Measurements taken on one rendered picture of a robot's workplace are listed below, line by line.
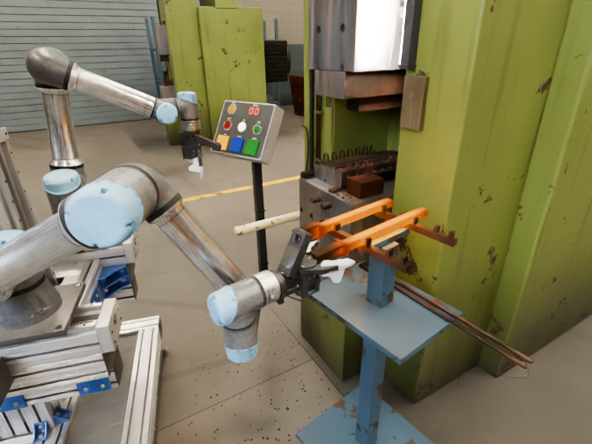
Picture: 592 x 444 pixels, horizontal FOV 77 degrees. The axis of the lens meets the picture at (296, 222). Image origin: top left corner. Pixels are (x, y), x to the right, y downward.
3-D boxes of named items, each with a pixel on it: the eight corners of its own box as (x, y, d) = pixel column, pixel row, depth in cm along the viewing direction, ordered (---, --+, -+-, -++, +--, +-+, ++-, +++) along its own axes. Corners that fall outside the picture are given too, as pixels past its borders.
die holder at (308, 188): (346, 302, 157) (351, 204, 138) (299, 262, 186) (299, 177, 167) (438, 265, 182) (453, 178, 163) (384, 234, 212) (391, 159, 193)
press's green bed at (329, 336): (342, 382, 177) (345, 302, 157) (300, 335, 206) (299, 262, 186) (425, 338, 202) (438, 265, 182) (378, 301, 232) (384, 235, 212)
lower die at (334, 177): (340, 190, 152) (341, 170, 148) (314, 177, 167) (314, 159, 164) (415, 173, 170) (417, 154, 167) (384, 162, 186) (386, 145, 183)
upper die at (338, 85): (344, 99, 136) (344, 71, 132) (314, 94, 152) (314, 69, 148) (425, 91, 155) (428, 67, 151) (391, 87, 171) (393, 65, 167)
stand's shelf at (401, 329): (400, 366, 98) (401, 359, 97) (303, 294, 126) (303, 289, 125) (462, 317, 114) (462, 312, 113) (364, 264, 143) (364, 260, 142)
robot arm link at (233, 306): (207, 319, 83) (203, 287, 79) (249, 299, 89) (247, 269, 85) (224, 338, 77) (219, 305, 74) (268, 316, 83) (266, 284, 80)
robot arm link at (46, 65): (23, 40, 112) (183, 103, 136) (30, 40, 121) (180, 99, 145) (14, 77, 114) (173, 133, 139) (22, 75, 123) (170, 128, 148)
